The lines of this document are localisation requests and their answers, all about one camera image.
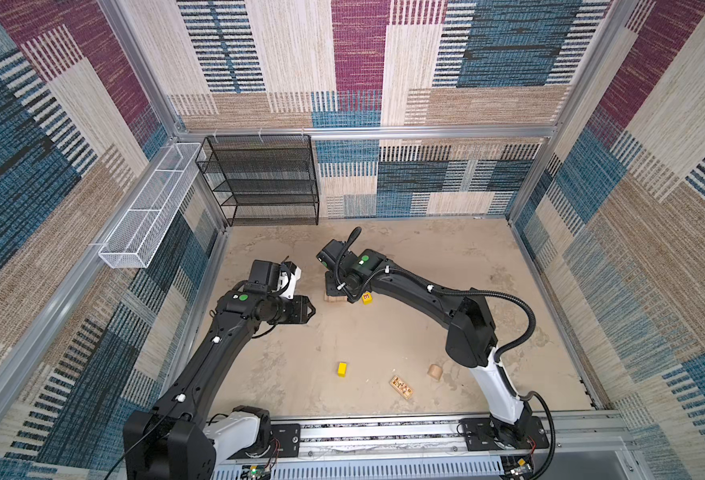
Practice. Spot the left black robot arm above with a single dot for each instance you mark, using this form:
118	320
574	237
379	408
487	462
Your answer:
179	437

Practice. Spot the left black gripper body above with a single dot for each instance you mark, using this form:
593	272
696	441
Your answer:
292	311

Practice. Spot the small wood cylinder block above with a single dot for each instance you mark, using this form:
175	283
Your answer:
435	371

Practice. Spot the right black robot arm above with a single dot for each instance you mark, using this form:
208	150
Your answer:
471	329

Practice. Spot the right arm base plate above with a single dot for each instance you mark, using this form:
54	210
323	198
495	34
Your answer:
489	434

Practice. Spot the patterned wood block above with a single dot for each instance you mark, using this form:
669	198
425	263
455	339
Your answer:
402	387

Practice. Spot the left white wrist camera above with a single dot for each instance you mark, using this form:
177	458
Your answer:
289	276

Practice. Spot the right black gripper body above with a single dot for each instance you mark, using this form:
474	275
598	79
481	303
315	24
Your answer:
335	286

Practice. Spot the white wire mesh basket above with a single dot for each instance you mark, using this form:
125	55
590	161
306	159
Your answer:
141	229

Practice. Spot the aluminium front rail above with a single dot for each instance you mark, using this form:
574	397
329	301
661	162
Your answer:
584	445

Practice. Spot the black wire shelf rack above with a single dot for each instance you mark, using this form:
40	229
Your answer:
262	180

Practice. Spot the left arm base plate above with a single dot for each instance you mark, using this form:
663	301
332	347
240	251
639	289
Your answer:
282	441

